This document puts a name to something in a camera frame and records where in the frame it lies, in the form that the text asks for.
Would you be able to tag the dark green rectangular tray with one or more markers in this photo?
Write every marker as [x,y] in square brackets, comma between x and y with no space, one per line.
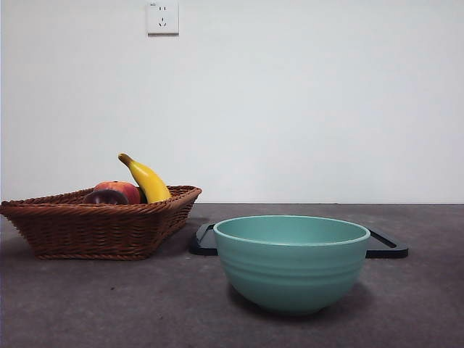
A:
[388,248]

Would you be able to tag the teal ribbed bowl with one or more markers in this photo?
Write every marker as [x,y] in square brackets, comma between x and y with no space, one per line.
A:
[290,272]

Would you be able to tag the white wall socket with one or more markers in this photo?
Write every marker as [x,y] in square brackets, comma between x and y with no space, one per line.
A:
[163,18]

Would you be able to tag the red orange peach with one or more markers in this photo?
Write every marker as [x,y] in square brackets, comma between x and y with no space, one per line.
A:
[127,190]

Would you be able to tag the dark red plum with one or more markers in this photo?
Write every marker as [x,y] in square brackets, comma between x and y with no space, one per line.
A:
[105,197]

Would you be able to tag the yellow banana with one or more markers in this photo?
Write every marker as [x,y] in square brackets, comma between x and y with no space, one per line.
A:
[150,181]

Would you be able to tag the brown wicker basket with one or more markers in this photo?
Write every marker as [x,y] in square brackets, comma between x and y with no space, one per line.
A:
[94,232]

